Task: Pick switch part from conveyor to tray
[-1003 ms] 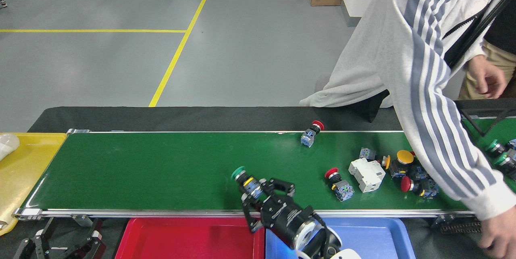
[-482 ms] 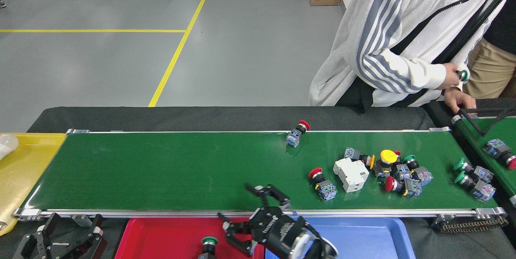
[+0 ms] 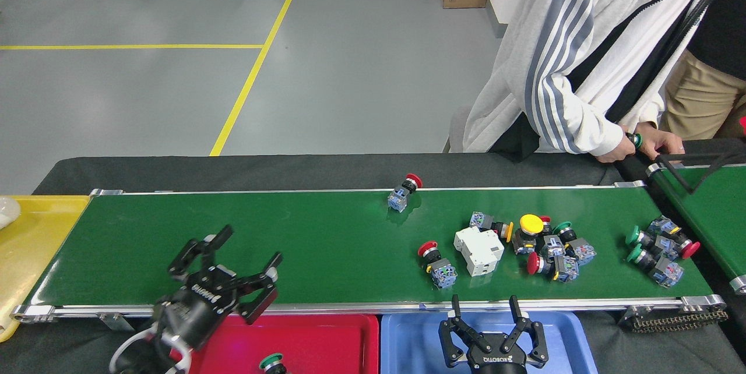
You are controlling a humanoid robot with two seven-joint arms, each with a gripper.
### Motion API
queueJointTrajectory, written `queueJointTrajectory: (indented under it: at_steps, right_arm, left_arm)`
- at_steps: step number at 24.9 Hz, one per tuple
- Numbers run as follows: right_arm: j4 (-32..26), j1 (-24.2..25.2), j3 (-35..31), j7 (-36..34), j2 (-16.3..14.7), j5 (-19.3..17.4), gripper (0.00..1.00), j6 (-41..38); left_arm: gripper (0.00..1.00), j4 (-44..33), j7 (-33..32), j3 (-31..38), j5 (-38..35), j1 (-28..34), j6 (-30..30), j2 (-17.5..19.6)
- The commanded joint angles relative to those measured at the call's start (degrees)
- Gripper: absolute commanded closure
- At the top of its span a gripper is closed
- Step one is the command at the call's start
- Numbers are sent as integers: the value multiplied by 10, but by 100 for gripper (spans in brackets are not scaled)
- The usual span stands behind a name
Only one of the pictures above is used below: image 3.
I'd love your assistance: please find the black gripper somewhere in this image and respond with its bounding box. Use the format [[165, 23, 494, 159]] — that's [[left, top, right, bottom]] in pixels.
[[154, 224, 283, 351], [438, 295, 548, 374]]

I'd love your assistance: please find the white circuit breaker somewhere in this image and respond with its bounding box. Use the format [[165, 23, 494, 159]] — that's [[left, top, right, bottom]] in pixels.
[[453, 225, 505, 278]]

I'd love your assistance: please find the person's left hand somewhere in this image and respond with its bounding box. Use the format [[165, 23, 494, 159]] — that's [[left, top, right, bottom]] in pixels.
[[634, 122, 685, 164]]

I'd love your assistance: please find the grey chair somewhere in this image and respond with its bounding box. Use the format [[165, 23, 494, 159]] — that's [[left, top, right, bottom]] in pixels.
[[448, 106, 476, 153]]

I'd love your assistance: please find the black conveyor drive chain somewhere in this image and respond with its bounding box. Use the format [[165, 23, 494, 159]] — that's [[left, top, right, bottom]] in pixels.
[[621, 304, 729, 334]]

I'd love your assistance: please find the red plastic tray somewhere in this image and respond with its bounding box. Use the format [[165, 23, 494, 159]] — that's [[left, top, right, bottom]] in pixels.
[[175, 313, 379, 374]]

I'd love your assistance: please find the blue plastic tray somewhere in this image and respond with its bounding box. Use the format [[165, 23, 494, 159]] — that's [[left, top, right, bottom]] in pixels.
[[380, 311, 600, 374]]

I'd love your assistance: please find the yellow mushroom button switch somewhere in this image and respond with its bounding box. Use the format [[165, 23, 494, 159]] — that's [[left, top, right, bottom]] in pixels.
[[512, 213, 546, 257]]

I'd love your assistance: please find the person's right hand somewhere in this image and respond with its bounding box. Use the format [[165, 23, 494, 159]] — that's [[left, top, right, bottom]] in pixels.
[[594, 125, 639, 164]]

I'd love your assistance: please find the person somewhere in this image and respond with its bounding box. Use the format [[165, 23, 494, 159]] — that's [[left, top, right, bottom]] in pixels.
[[463, 0, 741, 163], [659, 0, 746, 142]]

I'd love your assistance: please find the red mushroom button switch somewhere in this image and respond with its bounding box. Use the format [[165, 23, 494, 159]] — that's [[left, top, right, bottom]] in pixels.
[[646, 214, 702, 260]]

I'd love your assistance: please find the long green conveyor belt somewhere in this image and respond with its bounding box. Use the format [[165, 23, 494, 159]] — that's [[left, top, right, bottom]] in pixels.
[[10, 181, 729, 323]]

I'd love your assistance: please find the yellow plastic tray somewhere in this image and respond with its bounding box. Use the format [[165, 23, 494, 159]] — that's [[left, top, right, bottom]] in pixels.
[[0, 195, 92, 343]]

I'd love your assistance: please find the black conveyor guide bracket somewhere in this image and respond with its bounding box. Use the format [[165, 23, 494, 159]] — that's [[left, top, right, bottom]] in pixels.
[[656, 150, 746, 194]]

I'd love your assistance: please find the green feeder conveyor belt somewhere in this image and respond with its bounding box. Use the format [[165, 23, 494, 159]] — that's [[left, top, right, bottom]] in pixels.
[[646, 161, 746, 296]]

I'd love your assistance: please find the white plastic bag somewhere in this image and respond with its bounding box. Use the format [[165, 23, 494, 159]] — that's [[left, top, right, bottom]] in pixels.
[[0, 197, 22, 231]]

